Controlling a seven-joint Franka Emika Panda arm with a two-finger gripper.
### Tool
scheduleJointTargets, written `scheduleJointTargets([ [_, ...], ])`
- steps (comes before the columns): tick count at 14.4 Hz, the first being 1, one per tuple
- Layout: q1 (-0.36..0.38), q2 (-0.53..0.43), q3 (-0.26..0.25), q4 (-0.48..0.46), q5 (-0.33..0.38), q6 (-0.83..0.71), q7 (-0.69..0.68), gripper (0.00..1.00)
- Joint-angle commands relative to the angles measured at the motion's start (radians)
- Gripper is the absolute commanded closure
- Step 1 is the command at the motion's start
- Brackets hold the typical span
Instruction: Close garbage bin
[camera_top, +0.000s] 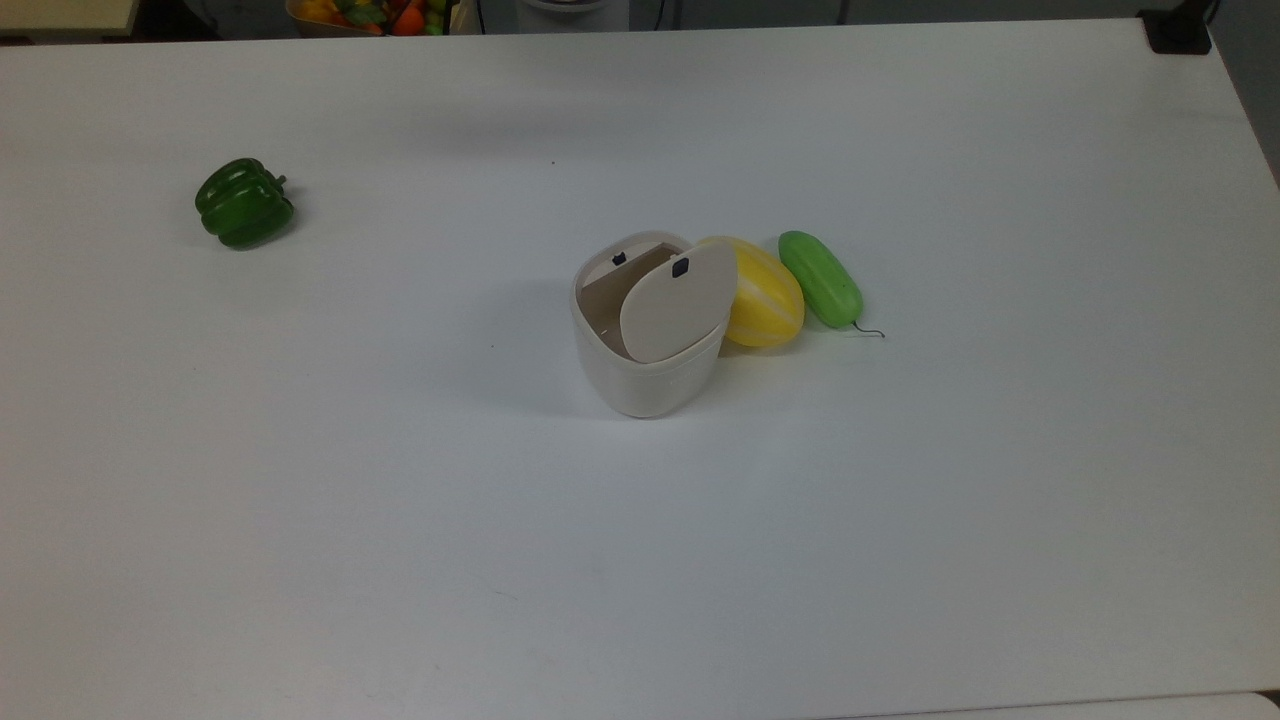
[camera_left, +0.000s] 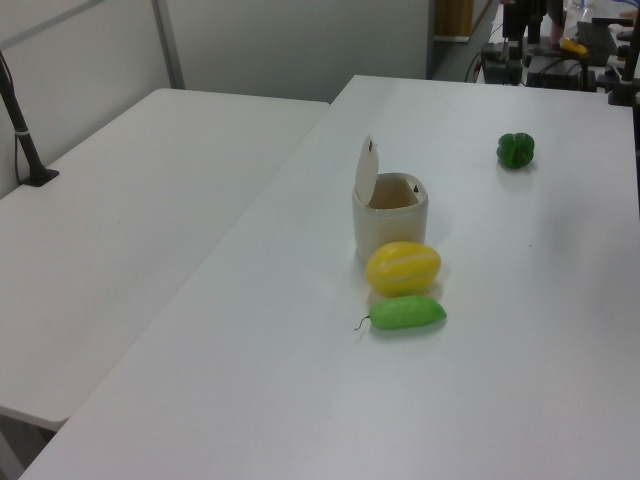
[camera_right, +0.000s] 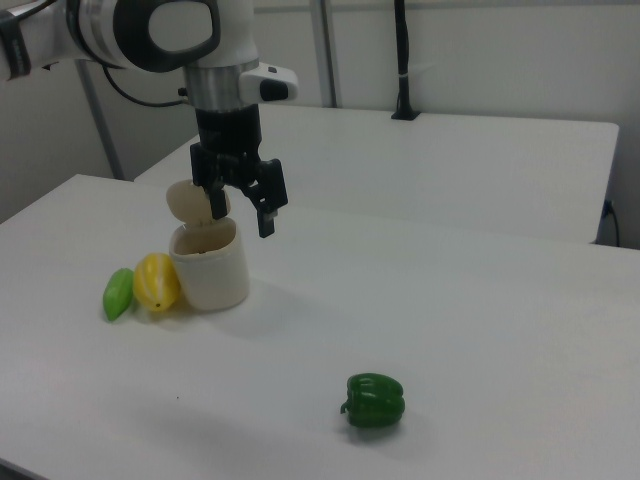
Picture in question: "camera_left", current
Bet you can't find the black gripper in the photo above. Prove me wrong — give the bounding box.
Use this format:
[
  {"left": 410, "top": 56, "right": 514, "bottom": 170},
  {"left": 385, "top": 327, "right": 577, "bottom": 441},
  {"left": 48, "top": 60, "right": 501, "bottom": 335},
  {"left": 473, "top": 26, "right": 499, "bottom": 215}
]
[{"left": 502, "top": 0, "right": 546, "bottom": 44}]

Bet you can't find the cream garbage bin lid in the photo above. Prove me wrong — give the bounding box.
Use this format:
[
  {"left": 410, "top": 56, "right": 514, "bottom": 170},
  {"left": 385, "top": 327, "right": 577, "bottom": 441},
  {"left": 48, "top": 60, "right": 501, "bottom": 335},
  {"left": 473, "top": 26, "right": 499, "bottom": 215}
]
[{"left": 354, "top": 133, "right": 382, "bottom": 208}]

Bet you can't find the cream garbage bin body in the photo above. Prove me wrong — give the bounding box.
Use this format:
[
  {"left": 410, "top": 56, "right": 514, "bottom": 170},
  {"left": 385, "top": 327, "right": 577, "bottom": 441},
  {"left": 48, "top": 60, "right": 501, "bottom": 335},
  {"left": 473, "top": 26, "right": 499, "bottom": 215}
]
[{"left": 351, "top": 171, "right": 431, "bottom": 263}]

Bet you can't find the yellow tool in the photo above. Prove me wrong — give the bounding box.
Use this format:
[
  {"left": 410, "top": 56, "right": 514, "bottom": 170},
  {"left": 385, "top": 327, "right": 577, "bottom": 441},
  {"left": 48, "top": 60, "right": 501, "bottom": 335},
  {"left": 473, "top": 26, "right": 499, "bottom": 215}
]
[{"left": 558, "top": 35, "right": 589, "bottom": 56}]

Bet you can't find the black equipment box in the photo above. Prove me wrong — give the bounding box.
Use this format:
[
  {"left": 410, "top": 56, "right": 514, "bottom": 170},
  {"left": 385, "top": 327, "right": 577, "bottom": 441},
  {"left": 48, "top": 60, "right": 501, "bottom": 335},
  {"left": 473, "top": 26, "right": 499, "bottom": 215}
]
[{"left": 523, "top": 51, "right": 597, "bottom": 92}]

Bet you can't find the wooden panel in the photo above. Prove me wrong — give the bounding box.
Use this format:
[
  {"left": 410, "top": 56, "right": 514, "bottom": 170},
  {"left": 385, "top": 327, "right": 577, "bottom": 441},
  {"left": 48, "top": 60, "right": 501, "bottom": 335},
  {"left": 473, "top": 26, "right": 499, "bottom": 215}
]
[{"left": 433, "top": 0, "right": 474, "bottom": 42}]

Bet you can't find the dark green toy bell pepper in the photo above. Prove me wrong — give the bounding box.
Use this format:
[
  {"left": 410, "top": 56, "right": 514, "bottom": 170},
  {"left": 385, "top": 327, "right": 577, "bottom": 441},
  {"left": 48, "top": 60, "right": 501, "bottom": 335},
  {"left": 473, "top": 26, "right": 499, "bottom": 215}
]
[{"left": 496, "top": 132, "right": 537, "bottom": 171}]

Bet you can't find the yellow striped toy melon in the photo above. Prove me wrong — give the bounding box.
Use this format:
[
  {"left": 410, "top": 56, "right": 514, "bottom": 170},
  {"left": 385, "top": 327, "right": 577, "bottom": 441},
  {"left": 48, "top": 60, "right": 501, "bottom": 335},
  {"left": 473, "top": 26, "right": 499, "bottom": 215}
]
[{"left": 364, "top": 241, "right": 443, "bottom": 297}]

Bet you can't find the light green toy cucumber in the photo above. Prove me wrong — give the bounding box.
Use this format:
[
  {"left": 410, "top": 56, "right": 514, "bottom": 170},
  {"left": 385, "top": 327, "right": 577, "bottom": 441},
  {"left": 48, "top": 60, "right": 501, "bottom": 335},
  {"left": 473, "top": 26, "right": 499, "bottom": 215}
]
[{"left": 354, "top": 294, "right": 449, "bottom": 338}]

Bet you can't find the white side table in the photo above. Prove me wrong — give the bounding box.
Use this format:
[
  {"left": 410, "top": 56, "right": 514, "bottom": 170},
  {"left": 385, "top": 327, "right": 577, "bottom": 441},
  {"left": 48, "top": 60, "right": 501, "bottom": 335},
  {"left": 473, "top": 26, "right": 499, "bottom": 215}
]
[{"left": 0, "top": 88, "right": 332, "bottom": 432}]

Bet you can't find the black pole with base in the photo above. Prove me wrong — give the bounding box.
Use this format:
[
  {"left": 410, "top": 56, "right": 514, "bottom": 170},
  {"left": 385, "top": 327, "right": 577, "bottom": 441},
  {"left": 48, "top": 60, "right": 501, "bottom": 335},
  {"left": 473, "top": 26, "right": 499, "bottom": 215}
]
[{"left": 0, "top": 49, "right": 60, "bottom": 188}]

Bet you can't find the grey device with cables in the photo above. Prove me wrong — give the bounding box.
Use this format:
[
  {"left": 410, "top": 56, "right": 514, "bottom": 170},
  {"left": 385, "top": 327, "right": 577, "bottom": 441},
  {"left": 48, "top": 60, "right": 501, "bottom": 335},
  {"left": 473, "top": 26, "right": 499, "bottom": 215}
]
[{"left": 480, "top": 42, "right": 524, "bottom": 84}]

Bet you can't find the black camera stand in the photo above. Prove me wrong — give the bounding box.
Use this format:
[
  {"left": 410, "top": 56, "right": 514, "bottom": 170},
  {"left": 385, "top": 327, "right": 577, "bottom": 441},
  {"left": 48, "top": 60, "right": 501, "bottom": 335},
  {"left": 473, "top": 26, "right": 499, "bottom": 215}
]
[{"left": 606, "top": 42, "right": 640, "bottom": 107}]

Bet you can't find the grey partition post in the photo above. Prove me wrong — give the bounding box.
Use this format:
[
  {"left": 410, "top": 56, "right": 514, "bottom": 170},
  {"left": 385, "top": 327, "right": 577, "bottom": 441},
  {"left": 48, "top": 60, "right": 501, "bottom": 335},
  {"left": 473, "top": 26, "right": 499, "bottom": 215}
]
[{"left": 151, "top": 0, "right": 187, "bottom": 91}]

